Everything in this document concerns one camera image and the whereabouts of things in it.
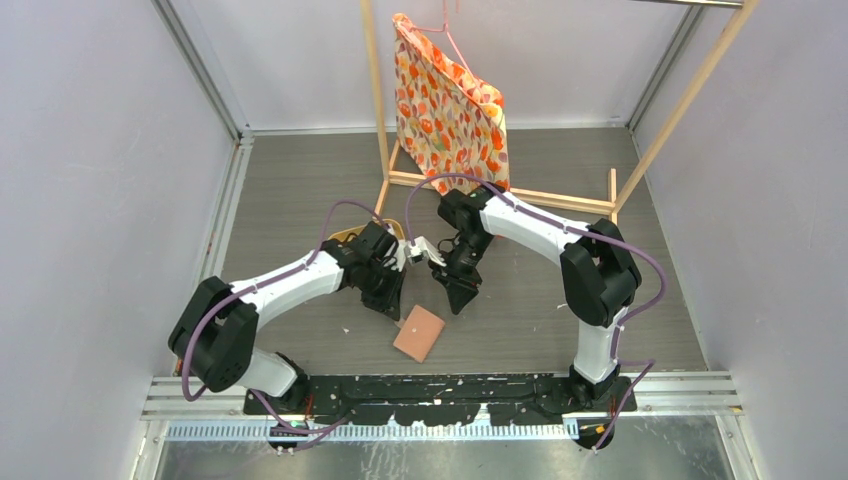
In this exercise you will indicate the orange floral fabric bag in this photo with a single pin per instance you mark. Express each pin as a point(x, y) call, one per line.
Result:
point(448, 119)

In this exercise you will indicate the wooden hanging rack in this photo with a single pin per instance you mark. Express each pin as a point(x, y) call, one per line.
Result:
point(617, 196)

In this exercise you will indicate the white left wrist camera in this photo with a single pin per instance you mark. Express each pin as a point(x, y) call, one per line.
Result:
point(396, 257)

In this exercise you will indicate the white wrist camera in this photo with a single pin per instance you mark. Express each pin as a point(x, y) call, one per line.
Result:
point(396, 257)
point(420, 249)

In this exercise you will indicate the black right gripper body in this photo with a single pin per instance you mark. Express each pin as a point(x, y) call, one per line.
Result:
point(462, 261)

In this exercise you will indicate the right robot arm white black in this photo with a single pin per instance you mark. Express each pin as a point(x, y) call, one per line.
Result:
point(599, 275)

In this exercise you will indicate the pink wire hanger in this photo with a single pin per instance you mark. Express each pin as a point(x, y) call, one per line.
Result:
point(446, 31)

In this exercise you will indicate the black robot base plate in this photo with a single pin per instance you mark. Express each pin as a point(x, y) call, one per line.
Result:
point(443, 400)

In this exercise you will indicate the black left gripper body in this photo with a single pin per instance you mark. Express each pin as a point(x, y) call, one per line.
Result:
point(380, 277)

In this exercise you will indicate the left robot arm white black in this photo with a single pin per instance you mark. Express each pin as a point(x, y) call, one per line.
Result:
point(216, 333)

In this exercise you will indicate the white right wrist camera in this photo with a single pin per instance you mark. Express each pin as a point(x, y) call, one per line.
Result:
point(420, 249)

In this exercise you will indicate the yellow oval card tray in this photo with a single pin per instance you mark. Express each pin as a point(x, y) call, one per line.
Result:
point(348, 233)

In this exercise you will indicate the pink blue card holder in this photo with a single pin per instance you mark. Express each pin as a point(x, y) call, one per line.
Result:
point(418, 333)

